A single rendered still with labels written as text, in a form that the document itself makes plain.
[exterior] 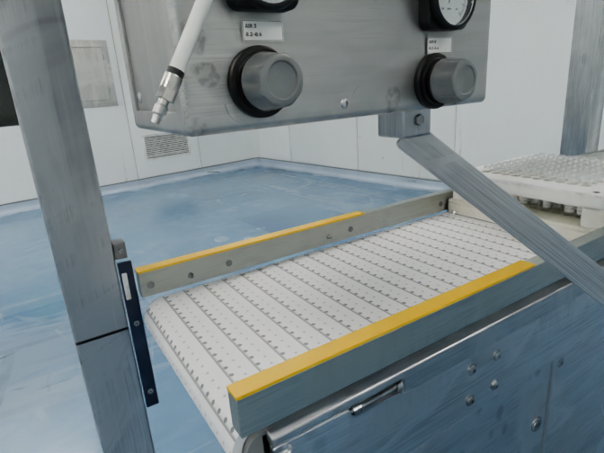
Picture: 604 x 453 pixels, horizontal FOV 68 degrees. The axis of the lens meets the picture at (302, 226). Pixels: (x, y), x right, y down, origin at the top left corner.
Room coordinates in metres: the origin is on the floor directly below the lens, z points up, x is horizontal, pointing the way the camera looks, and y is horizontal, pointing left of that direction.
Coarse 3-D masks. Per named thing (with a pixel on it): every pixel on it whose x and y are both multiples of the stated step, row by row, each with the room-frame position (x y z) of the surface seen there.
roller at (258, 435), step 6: (258, 432) 0.26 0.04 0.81; (264, 432) 0.27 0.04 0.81; (246, 438) 0.27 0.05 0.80; (252, 438) 0.26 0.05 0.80; (258, 438) 0.26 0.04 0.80; (264, 438) 0.26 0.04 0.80; (246, 444) 0.26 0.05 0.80; (252, 444) 0.26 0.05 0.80; (258, 444) 0.26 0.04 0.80; (264, 444) 0.26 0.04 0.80; (246, 450) 0.26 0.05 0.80; (252, 450) 0.26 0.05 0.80; (258, 450) 0.26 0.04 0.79; (264, 450) 0.26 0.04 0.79; (270, 450) 0.27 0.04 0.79
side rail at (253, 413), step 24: (576, 240) 0.48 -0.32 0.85; (600, 240) 0.49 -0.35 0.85; (504, 288) 0.40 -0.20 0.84; (528, 288) 0.42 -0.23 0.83; (456, 312) 0.36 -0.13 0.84; (480, 312) 0.38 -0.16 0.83; (384, 336) 0.31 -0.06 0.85; (408, 336) 0.33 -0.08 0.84; (432, 336) 0.34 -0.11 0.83; (336, 360) 0.29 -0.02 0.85; (360, 360) 0.30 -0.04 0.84; (384, 360) 0.31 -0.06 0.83; (288, 384) 0.26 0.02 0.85; (312, 384) 0.27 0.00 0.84; (336, 384) 0.29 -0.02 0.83; (240, 408) 0.25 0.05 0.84; (264, 408) 0.25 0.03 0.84; (288, 408) 0.26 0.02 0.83; (240, 432) 0.25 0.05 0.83
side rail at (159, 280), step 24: (360, 216) 0.65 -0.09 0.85; (384, 216) 0.67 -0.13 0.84; (408, 216) 0.70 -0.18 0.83; (288, 240) 0.58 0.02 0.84; (312, 240) 0.60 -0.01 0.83; (336, 240) 0.62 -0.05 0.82; (192, 264) 0.51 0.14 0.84; (216, 264) 0.53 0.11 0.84; (240, 264) 0.54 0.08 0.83; (144, 288) 0.48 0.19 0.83; (168, 288) 0.49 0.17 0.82
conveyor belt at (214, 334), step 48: (384, 240) 0.63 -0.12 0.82; (432, 240) 0.61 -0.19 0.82; (480, 240) 0.60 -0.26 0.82; (192, 288) 0.50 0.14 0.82; (240, 288) 0.49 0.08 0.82; (288, 288) 0.49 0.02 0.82; (336, 288) 0.48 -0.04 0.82; (384, 288) 0.47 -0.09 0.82; (432, 288) 0.46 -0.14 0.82; (192, 336) 0.39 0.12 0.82; (240, 336) 0.38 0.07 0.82; (288, 336) 0.38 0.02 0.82; (336, 336) 0.37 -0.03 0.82; (192, 384) 0.33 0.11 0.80
